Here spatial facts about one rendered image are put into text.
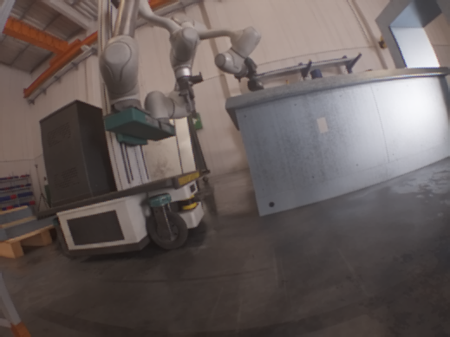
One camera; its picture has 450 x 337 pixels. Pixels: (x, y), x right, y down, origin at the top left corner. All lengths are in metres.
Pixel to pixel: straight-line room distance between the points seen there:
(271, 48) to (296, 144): 5.64
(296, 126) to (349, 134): 0.32
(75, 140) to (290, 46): 6.25
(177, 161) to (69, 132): 2.80
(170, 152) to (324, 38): 5.59
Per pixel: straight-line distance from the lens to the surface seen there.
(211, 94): 6.29
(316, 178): 1.19
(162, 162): 3.91
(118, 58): 0.83
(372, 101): 1.39
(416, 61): 2.84
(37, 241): 2.33
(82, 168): 1.15
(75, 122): 1.21
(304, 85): 1.17
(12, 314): 0.65
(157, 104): 1.45
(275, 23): 7.13
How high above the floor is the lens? 0.33
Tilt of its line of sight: 2 degrees down
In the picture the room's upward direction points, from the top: 14 degrees counter-clockwise
